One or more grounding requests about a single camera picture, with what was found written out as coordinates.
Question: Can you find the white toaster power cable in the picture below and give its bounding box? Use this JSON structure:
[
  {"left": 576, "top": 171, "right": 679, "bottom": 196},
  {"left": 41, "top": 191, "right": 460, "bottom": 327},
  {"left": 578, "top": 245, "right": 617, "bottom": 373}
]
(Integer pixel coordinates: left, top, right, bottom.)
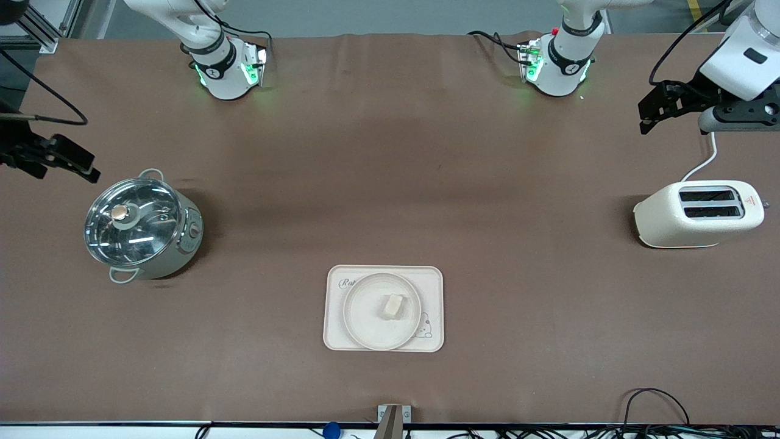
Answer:
[{"left": 681, "top": 130, "right": 720, "bottom": 183}]

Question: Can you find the steel electric cooking pot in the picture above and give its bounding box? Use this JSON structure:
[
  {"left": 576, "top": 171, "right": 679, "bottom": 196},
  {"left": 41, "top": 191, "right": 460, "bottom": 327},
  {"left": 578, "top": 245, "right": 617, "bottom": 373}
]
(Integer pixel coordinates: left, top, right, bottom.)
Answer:
[{"left": 84, "top": 168, "right": 204, "bottom": 285}]

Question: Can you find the black base cable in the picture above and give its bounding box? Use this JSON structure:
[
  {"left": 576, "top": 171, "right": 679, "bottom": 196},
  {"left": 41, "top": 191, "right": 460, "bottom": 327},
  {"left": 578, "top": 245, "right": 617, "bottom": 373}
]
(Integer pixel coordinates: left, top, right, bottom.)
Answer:
[
  {"left": 467, "top": 30, "right": 526, "bottom": 65},
  {"left": 216, "top": 23, "right": 274, "bottom": 49}
]

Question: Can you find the black right base cable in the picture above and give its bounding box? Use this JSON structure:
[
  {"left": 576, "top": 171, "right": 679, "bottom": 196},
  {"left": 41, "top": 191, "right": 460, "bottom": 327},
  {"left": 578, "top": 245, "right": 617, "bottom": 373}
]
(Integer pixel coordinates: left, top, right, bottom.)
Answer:
[{"left": 216, "top": 23, "right": 274, "bottom": 49}]

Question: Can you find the metal bracket at table edge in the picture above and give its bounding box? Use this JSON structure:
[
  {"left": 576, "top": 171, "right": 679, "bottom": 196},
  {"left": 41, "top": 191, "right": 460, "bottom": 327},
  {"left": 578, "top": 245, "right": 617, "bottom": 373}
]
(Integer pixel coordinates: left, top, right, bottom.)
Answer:
[{"left": 373, "top": 404, "right": 413, "bottom": 439}]

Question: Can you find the black left base cable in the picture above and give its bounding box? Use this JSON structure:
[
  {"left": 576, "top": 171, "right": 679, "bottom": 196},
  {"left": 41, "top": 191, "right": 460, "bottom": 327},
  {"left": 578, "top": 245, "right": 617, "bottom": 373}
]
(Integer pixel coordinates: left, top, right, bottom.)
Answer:
[{"left": 467, "top": 30, "right": 526, "bottom": 65}]

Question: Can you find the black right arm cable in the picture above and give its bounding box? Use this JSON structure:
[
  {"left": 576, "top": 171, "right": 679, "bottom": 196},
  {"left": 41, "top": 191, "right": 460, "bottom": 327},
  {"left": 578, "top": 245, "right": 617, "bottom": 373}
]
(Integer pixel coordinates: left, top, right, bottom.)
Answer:
[{"left": 0, "top": 48, "right": 90, "bottom": 127}]

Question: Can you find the cream rabbit print tray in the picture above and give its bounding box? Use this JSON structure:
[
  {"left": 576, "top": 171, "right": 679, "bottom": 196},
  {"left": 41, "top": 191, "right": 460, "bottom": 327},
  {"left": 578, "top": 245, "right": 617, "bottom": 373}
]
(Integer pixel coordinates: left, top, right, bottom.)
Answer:
[{"left": 322, "top": 265, "right": 445, "bottom": 353}]

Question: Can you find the brown table mat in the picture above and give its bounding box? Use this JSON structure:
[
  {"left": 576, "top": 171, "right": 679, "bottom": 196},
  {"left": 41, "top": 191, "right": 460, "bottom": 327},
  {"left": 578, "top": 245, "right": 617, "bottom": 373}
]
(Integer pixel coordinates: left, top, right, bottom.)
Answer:
[{"left": 0, "top": 32, "right": 780, "bottom": 426}]

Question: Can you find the black looped cable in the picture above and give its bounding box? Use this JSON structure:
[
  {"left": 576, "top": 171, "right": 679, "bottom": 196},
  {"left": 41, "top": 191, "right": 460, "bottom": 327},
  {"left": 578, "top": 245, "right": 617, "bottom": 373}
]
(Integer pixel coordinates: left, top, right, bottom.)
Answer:
[{"left": 620, "top": 387, "right": 693, "bottom": 429}]

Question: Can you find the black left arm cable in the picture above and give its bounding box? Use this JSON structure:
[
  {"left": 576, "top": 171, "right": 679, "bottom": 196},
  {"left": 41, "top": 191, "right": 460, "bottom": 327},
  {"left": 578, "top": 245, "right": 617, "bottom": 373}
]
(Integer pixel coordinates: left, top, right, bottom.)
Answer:
[{"left": 648, "top": 0, "right": 733, "bottom": 87}]

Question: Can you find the black cable bundle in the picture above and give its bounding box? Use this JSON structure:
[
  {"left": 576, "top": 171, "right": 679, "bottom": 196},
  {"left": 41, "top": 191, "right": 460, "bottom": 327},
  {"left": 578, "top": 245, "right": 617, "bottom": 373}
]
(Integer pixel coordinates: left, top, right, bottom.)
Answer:
[{"left": 194, "top": 423, "right": 780, "bottom": 439}]

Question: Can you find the cream two-slot toaster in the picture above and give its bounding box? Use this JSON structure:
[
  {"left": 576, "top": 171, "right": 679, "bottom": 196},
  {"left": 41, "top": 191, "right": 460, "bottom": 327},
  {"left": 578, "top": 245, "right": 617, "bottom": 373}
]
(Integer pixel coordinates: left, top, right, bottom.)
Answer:
[{"left": 633, "top": 179, "right": 771, "bottom": 249}]

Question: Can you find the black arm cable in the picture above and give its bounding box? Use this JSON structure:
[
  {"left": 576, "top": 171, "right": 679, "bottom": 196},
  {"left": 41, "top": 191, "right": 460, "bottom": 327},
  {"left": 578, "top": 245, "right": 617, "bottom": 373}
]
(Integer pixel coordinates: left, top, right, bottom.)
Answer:
[
  {"left": 648, "top": 0, "right": 733, "bottom": 87},
  {"left": 0, "top": 48, "right": 90, "bottom": 127}
]

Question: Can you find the round cream plate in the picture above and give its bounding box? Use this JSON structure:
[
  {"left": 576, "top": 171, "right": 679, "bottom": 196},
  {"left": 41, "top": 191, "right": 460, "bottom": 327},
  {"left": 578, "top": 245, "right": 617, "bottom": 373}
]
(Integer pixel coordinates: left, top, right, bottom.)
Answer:
[{"left": 343, "top": 272, "right": 423, "bottom": 351}]

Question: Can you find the glass pot lid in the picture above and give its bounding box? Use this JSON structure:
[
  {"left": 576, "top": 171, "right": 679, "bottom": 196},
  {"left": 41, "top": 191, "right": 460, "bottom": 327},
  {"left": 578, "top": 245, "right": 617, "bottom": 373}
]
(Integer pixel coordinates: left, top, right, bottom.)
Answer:
[{"left": 84, "top": 177, "right": 183, "bottom": 266}]

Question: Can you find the aluminium frame profile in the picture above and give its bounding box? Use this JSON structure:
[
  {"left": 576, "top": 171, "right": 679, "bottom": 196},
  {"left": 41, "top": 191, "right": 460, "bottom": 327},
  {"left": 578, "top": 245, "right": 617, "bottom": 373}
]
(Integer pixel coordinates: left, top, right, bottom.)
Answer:
[{"left": 0, "top": 0, "right": 84, "bottom": 55}]

